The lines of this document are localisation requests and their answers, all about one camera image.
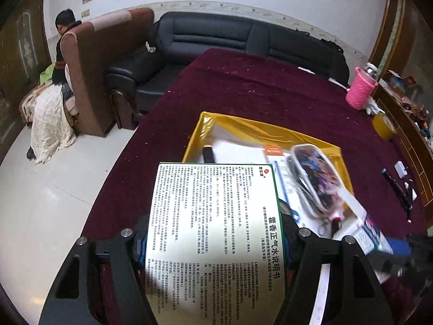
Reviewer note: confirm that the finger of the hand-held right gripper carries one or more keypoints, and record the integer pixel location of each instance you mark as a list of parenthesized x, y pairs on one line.
[(399, 246)]

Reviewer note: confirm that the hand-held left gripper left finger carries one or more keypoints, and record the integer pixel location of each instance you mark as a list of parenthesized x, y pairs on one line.
[(138, 240)]

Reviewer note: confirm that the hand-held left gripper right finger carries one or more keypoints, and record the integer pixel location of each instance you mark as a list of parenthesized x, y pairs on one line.
[(292, 233)]

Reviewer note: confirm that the blue white medicine box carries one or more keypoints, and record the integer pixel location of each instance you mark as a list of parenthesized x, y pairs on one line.
[(368, 237)]

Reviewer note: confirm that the printed paper leaflet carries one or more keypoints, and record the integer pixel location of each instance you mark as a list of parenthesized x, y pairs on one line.
[(216, 237)]

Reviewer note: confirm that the black marker tan caps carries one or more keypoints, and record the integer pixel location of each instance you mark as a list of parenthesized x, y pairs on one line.
[(209, 155)]

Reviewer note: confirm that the yellow plastic bag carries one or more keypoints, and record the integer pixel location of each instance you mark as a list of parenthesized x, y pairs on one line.
[(236, 125)]

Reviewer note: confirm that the black marker blue caps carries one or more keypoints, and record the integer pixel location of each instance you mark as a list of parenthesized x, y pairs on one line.
[(394, 186)]

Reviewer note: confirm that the printed pencil case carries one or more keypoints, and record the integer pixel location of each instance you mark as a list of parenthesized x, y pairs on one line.
[(318, 176)]

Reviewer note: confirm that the small white charger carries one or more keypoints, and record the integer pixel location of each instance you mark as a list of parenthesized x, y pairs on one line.
[(401, 168)]

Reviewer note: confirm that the white paper sheet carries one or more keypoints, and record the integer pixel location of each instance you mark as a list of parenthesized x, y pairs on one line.
[(243, 155)]

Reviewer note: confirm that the wooden sideboard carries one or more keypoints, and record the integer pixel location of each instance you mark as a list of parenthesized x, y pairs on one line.
[(414, 149)]

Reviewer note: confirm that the yellow tape roll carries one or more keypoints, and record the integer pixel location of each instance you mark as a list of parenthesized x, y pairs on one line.
[(382, 128)]

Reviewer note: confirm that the white plush toy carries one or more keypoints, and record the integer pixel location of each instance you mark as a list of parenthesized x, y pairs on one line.
[(373, 106)]

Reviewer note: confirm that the maroon tablecloth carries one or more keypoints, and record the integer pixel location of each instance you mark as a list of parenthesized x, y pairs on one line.
[(257, 88)]

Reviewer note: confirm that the cream patterned blanket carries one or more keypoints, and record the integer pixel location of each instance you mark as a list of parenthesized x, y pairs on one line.
[(50, 118)]

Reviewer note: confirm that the pink woven thermos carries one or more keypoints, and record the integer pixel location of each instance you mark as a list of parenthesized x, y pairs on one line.
[(360, 89)]

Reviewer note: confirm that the brown fabric armchair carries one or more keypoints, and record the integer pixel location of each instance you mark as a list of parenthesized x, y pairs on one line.
[(98, 74)]

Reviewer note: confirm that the black bag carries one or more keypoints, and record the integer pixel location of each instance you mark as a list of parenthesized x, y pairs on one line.
[(333, 45)]

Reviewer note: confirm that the small white device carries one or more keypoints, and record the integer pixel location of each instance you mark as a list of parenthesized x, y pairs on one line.
[(151, 47)]

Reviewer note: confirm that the black leather sofa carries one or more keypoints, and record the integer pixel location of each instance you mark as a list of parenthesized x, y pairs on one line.
[(203, 37)]

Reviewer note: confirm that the dark wooden glass cabinet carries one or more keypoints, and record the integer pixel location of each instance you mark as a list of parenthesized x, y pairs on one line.
[(20, 47)]

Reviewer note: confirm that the white wall switch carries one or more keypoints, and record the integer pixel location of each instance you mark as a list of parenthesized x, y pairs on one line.
[(85, 13)]

